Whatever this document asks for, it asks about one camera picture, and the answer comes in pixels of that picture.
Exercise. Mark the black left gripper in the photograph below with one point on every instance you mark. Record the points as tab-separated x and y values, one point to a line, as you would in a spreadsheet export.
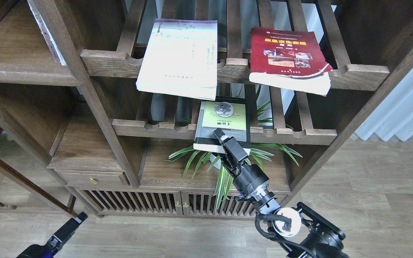
59	238

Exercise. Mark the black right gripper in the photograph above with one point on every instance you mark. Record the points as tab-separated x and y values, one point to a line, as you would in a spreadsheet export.
250	181

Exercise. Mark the green and grey book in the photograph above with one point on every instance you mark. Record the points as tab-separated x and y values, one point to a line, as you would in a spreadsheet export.
231	115

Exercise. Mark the red paperback book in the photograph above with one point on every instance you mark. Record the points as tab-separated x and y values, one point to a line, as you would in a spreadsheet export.
289	60

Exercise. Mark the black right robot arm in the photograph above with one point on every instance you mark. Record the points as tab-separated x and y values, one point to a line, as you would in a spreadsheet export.
300	231

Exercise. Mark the white plant pot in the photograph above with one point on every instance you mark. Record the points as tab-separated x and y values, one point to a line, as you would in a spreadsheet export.
215	159

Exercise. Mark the green spider plant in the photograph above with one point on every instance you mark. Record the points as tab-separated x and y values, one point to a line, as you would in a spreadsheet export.
224	181

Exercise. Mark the brass drawer knob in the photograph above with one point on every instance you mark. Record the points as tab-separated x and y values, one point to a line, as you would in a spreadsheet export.
93	181

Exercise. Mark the white paperback book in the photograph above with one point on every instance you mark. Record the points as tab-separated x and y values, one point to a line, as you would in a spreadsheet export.
181	59

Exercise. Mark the dark wooden bookshelf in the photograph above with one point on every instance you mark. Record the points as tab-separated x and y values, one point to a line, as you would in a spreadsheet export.
87	119

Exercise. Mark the white window curtain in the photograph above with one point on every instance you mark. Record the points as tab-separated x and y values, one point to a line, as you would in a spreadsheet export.
393	118

